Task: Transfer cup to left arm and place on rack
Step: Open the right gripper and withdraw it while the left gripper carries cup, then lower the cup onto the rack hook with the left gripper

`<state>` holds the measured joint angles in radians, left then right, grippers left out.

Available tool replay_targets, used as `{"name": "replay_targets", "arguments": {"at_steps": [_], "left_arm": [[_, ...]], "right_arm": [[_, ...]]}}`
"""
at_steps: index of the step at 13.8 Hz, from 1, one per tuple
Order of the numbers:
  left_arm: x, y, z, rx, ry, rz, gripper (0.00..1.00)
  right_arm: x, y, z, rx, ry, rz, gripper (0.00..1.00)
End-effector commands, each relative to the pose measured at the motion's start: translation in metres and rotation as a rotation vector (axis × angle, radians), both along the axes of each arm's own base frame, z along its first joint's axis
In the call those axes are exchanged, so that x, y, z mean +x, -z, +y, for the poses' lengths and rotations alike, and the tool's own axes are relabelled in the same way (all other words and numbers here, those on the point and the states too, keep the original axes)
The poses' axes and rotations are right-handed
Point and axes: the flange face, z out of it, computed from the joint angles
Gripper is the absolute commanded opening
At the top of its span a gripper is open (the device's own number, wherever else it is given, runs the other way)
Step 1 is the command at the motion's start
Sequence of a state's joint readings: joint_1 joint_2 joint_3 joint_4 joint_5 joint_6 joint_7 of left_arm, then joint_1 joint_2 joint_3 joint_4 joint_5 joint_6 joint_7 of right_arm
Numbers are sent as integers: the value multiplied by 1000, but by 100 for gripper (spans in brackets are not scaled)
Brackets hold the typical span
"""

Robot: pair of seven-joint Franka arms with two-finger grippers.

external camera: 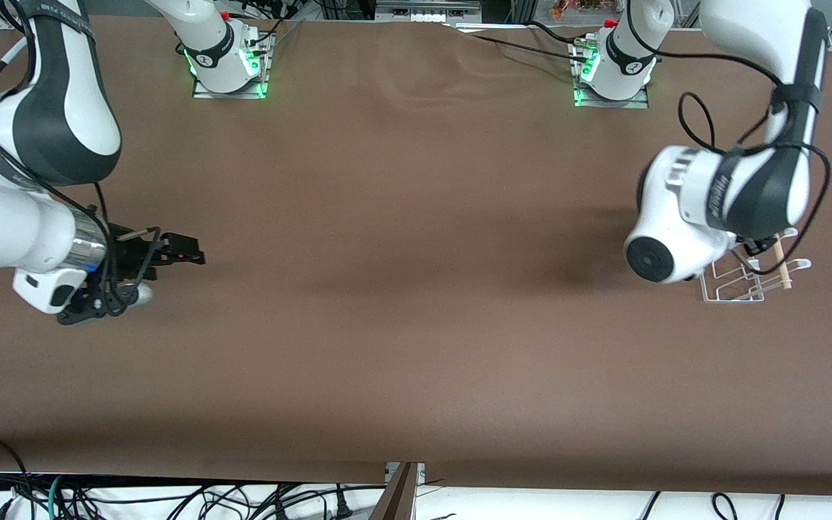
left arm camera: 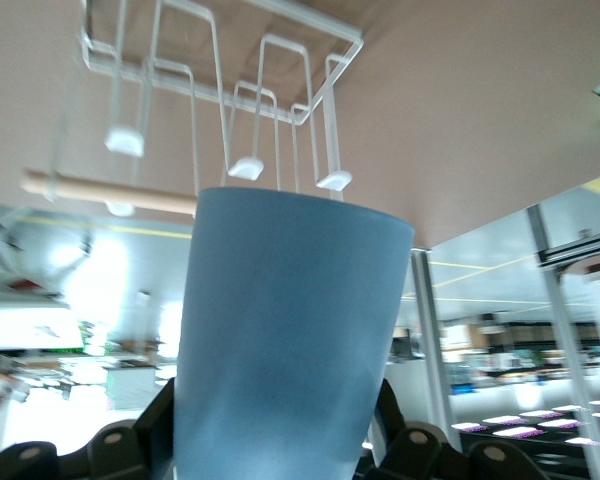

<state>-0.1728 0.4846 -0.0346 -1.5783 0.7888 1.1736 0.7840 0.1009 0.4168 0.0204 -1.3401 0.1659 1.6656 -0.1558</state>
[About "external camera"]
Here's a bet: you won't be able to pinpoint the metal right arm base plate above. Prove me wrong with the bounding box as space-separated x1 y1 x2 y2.
191 32 270 100

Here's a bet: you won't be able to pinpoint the short black table cable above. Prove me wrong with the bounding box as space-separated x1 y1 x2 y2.
526 19 590 46

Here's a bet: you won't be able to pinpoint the orange background objects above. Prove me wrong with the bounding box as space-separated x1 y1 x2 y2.
550 0 608 20

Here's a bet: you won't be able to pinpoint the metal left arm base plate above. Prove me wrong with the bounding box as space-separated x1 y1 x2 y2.
573 40 651 110

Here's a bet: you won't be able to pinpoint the white wire cup rack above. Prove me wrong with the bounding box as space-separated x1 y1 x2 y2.
701 228 813 303

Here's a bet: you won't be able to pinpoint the brown table cover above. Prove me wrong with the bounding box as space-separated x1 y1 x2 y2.
0 13 832 499

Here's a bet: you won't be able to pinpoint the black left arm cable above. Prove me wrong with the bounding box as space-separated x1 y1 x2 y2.
622 0 832 277

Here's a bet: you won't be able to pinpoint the long black table cable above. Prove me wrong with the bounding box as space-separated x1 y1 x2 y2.
452 25 590 60

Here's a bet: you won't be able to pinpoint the white power strip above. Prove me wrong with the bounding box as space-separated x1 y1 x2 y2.
376 0 483 23

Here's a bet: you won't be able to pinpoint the tangled black floor cables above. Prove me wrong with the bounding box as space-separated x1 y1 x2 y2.
0 482 388 520

